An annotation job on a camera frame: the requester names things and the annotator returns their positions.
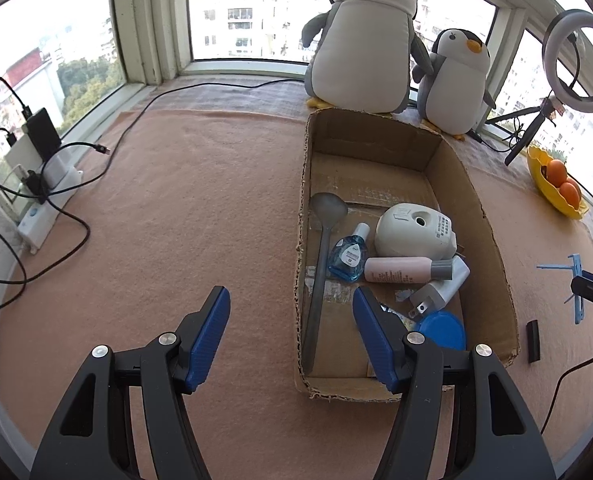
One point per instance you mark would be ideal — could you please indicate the black power bank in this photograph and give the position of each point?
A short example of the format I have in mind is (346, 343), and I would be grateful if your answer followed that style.
(41, 132)

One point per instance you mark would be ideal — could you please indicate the checked cloth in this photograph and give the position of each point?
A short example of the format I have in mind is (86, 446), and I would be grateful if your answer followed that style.
(236, 97)

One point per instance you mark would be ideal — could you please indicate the white power strip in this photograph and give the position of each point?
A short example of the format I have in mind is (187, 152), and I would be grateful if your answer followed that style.
(41, 215)

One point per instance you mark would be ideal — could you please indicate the black plug adapter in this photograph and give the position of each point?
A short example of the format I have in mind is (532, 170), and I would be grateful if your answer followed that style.
(34, 181)

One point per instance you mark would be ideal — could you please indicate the white round device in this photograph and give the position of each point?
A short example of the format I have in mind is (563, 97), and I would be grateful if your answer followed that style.
(406, 232)

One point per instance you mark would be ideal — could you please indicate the blue round tape measure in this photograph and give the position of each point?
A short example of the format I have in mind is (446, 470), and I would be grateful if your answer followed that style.
(444, 330)

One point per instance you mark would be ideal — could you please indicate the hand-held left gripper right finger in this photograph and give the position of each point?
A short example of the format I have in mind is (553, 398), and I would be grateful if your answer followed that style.
(376, 340)

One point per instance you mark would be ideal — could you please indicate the patterned white lighter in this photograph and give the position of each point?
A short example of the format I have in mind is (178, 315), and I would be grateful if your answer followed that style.
(404, 319)

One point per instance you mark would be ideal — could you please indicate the white window frame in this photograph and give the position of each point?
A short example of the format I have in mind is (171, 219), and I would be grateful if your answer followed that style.
(146, 20)

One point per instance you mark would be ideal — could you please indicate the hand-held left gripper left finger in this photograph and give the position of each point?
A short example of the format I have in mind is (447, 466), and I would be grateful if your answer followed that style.
(206, 340)

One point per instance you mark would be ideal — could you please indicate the pile of wrapped candies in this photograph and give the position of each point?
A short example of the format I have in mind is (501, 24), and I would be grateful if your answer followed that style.
(544, 172)

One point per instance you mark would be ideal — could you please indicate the white power bank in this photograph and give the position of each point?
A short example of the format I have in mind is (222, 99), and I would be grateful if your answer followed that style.
(21, 155)

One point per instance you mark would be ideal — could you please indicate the grey translucent spoon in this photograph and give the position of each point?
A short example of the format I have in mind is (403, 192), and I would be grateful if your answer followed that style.
(329, 210)

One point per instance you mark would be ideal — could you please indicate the blue plastic phone stand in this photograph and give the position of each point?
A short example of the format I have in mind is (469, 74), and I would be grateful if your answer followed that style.
(576, 262)

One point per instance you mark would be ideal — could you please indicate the small blue liquid bottle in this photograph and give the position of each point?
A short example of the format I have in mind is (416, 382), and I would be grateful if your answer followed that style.
(346, 260)

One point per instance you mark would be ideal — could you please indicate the yellow fruit bowl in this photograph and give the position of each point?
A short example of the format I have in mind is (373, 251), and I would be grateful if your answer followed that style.
(556, 200)

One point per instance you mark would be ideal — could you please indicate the black power strip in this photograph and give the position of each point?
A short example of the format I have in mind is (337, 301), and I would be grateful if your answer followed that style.
(474, 135)

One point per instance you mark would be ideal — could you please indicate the pink tube with grey cap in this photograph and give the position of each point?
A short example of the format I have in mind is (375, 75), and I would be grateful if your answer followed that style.
(396, 269)

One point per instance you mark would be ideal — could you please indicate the white charger plug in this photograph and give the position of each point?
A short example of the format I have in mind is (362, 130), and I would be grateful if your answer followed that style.
(441, 292)

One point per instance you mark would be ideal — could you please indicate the cardboard box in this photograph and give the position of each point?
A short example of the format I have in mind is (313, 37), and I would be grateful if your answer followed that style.
(376, 147)

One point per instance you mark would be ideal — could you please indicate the black stick tube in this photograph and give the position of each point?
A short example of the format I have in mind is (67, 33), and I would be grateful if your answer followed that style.
(533, 340)

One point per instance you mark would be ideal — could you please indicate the small penguin plush toy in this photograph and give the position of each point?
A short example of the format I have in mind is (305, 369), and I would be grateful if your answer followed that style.
(451, 90)

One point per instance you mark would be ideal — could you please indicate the large penguin plush toy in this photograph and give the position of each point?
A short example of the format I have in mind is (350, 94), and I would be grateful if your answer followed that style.
(361, 45)

